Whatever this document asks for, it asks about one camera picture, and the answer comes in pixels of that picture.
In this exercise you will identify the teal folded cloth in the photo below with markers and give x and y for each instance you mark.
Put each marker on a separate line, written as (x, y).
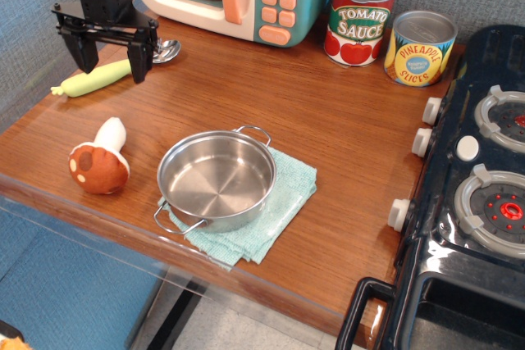
(295, 184)

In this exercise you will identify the tomato sauce can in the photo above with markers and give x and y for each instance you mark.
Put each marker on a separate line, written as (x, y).
(356, 29)

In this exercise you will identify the black toy stove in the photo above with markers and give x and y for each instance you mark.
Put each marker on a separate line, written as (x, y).
(459, 280)

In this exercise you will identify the plush brown mushroom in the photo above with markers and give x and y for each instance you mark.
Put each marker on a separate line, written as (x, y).
(98, 167)

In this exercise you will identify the pineapple slices can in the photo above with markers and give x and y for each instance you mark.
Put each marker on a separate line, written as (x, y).
(420, 46)

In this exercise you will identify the orange plush toy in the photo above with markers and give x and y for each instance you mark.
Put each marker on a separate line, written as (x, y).
(14, 344)

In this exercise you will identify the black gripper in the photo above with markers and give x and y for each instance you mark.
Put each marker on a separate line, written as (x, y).
(86, 23)

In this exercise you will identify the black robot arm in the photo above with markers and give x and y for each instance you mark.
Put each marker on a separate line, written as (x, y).
(86, 23)

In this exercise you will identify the silver steel pot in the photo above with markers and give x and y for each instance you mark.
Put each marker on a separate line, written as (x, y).
(215, 181)

